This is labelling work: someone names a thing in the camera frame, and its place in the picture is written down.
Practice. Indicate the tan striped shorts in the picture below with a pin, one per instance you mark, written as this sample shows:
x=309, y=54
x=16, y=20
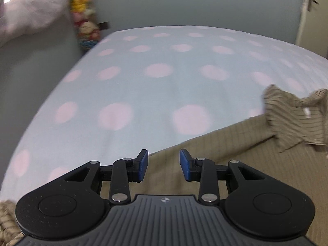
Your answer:
x=7, y=217

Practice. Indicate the black wall fixture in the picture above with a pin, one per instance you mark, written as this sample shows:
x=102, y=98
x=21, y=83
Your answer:
x=104, y=26

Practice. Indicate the tan striped button shirt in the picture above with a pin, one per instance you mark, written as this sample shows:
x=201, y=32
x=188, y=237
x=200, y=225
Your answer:
x=256, y=143

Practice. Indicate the cream door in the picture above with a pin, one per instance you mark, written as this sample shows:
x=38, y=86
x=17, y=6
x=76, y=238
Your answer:
x=312, y=30

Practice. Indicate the pale pink duvet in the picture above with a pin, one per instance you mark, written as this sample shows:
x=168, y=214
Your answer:
x=30, y=10

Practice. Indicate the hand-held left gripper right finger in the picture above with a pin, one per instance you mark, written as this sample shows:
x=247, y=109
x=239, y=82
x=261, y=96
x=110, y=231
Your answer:
x=185, y=166

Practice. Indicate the pile of plush toys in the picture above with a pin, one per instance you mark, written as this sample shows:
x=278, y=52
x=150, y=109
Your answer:
x=82, y=2

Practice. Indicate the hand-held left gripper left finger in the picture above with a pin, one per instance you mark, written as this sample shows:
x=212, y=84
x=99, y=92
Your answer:
x=143, y=166

